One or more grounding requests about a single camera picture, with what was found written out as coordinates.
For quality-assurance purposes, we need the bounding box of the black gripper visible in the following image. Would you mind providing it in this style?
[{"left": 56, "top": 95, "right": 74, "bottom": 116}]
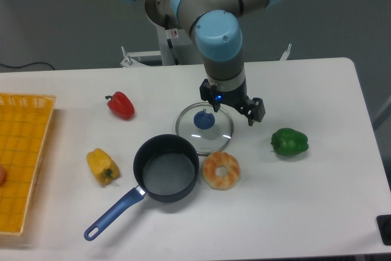
[{"left": 199, "top": 78, "right": 265, "bottom": 126}]

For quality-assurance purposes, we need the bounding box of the glazed orange donut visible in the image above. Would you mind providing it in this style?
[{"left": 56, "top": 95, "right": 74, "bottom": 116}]
[{"left": 201, "top": 152, "right": 241, "bottom": 191}]

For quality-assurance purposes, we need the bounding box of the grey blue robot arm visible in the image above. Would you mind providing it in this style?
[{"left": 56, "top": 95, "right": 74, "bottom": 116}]
[{"left": 132, "top": 0, "right": 282, "bottom": 125}]

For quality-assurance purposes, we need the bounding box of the glass pot lid blue knob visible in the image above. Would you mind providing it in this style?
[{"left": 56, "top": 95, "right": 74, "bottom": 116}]
[{"left": 175, "top": 103, "right": 234, "bottom": 156}]

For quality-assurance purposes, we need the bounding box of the green bell pepper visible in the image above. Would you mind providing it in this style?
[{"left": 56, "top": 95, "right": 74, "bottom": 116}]
[{"left": 271, "top": 128, "right": 309, "bottom": 156}]

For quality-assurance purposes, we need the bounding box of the red bell pepper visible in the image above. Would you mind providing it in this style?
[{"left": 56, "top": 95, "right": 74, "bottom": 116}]
[{"left": 105, "top": 91, "right": 135, "bottom": 120}]

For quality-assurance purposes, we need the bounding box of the yellow bell pepper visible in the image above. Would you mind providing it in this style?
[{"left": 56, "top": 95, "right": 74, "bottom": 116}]
[{"left": 86, "top": 149, "right": 120, "bottom": 186}]

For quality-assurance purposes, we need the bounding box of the black object at table edge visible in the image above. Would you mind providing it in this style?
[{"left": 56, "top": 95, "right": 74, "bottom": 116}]
[{"left": 376, "top": 215, "right": 391, "bottom": 246}]

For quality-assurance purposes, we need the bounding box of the yellow woven basket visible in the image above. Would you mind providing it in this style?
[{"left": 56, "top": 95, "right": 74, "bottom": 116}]
[{"left": 1, "top": 92, "right": 56, "bottom": 235}]

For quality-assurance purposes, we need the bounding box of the orange object in basket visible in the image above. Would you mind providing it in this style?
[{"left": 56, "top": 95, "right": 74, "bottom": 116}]
[{"left": 0, "top": 165, "right": 7, "bottom": 185}]

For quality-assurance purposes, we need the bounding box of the dark saucepan blue handle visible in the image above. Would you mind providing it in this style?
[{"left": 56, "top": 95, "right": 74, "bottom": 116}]
[{"left": 84, "top": 134, "right": 199, "bottom": 241}]

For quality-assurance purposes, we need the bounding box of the black cable on floor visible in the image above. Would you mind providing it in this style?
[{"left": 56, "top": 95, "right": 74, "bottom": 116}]
[{"left": 0, "top": 62, "right": 56, "bottom": 70}]

